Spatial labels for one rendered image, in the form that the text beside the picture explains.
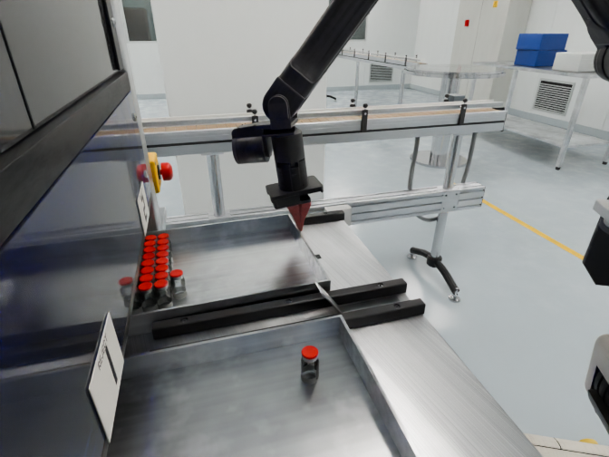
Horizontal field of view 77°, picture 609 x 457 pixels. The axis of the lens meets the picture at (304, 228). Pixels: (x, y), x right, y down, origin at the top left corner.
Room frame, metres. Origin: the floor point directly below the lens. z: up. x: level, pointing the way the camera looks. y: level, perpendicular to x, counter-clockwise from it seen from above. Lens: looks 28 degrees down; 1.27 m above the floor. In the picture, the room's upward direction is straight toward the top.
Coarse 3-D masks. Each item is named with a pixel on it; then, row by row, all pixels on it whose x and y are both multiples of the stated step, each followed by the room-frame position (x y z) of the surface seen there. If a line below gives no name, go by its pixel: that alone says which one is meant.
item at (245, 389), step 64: (320, 320) 0.41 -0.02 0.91; (128, 384) 0.33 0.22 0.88; (192, 384) 0.33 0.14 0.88; (256, 384) 0.33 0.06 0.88; (320, 384) 0.33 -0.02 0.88; (128, 448) 0.25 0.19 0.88; (192, 448) 0.25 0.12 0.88; (256, 448) 0.25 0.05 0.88; (320, 448) 0.25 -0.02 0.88; (384, 448) 0.25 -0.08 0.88
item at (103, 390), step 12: (108, 312) 0.26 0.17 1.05; (108, 324) 0.25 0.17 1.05; (108, 336) 0.24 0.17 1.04; (108, 348) 0.24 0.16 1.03; (120, 348) 0.26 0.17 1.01; (96, 360) 0.21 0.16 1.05; (108, 360) 0.23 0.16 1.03; (120, 360) 0.25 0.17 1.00; (96, 372) 0.20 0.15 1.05; (108, 372) 0.22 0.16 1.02; (120, 372) 0.25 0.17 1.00; (96, 384) 0.19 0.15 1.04; (108, 384) 0.21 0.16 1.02; (96, 396) 0.19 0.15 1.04; (108, 396) 0.21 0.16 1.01; (96, 408) 0.18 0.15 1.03; (108, 408) 0.20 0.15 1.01; (108, 420) 0.19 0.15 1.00; (108, 432) 0.19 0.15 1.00
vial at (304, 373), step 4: (304, 360) 0.33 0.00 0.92; (308, 360) 0.33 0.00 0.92; (312, 360) 0.33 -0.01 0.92; (316, 360) 0.34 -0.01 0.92; (304, 364) 0.33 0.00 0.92; (308, 364) 0.33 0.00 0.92; (312, 364) 0.33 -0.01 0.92; (316, 364) 0.33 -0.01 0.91; (304, 368) 0.33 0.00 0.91; (308, 368) 0.33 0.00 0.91; (312, 368) 0.33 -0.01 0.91; (304, 372) 0.33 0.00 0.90; (308, 372) 0.33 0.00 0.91; (312, 372) 0.33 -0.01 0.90; (304, 376) 0.33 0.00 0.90; (308, 376) 0.33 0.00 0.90; (312, 376) 0.33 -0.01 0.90; (304, 380) 0.33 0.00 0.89; (308, 380) 0.33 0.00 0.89; (312, 380) 0.33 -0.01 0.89; (316, 380) 0.33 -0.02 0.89
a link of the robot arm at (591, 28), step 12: (576, 0) 0.64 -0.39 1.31; (588, 0) 0.62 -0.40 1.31; (600, 0) 0.62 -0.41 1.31; (588, 12) 0.63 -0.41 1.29; (600, 12) 0.61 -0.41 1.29; (588, 24) 0.64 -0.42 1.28; (600, 24) 0.62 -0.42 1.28; (600, 36) 0.63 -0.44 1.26; (600, 48) 0.67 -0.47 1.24; (600, 60) 0.65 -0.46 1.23; (600, 72) 0.65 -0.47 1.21
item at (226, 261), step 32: (224, 224) 0.71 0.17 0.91; (256, 224) 0.73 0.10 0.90; (288, 224) 0.74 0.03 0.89; (192, 256) 0.63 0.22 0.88; (224, 256) 0.63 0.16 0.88; (256, 256) 0.63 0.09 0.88; (288, 256) 0.63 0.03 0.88; (192, 288) 0.52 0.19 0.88; (224, 288) 0.52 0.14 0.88; (256, 288) 0.52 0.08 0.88; (288, 288) 0.48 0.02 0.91; (160, 320) 0.43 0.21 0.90
